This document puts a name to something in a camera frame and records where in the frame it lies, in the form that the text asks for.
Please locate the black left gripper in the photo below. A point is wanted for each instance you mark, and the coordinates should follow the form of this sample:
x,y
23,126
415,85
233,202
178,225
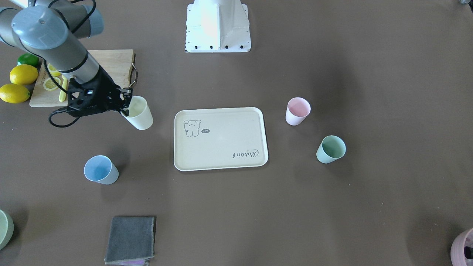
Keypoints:
x,y
104,83

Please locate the pale yellow cup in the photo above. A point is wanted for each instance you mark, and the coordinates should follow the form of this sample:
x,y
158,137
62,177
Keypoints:
x,y
139,113

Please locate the blue cup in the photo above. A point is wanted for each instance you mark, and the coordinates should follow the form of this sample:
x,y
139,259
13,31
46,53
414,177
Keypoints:
x,y
100,169

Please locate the pink cup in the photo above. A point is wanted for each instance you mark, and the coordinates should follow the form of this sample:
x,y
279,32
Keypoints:
x,y
297,110

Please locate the green cup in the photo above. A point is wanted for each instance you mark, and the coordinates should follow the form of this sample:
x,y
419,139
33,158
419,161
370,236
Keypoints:
x,y
331,148

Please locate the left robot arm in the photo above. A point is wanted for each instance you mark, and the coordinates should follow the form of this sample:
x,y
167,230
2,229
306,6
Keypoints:
x,y
51,29

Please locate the cream rectangular rabbit tray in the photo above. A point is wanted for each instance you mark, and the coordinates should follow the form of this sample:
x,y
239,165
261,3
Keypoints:
x,y
219,138

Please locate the wooden cutting board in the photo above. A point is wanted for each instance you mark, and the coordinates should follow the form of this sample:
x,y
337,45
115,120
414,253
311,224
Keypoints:
x,y
117,63

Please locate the yellow plastic knife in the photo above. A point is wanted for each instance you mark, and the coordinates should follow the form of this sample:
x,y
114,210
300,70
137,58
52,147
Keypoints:
x,y
63,94

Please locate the upper lemon slice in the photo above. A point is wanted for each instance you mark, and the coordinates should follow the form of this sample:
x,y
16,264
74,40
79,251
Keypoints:
x,y
52,70

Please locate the lemon slice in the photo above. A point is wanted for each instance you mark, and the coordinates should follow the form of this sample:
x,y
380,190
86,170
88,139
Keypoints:
x,y
51,84
52,70

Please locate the lower lemon slice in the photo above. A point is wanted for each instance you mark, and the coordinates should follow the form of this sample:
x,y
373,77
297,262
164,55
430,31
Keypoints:
x,y
51,84

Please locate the green lime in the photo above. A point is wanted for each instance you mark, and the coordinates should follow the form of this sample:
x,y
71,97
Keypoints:
x,y
28,59

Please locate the upper whole lemon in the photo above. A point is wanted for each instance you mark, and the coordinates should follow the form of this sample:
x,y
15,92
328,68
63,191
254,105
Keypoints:
x,y
23,74

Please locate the whole lemon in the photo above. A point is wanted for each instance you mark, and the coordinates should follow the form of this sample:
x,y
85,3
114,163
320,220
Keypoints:
x,y
14,93
23,74

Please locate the lower whole lemon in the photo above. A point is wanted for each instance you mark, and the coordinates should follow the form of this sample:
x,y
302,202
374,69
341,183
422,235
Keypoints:
x,y
14,93

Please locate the folded grey cloth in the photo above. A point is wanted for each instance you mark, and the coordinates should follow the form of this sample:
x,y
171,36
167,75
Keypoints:
x,y
131,237

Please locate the purple cloth under grey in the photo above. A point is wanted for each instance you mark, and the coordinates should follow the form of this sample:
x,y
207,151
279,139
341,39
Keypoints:
x,y
129,262

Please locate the green bowl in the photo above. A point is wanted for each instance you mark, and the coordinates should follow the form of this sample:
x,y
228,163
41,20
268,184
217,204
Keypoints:
x,y
6,228

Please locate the pink bowl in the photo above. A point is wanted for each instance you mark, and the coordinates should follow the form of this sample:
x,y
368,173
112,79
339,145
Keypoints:
x,y
461,249

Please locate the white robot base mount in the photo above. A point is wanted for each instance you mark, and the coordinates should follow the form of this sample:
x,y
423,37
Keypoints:
x,y
217,26

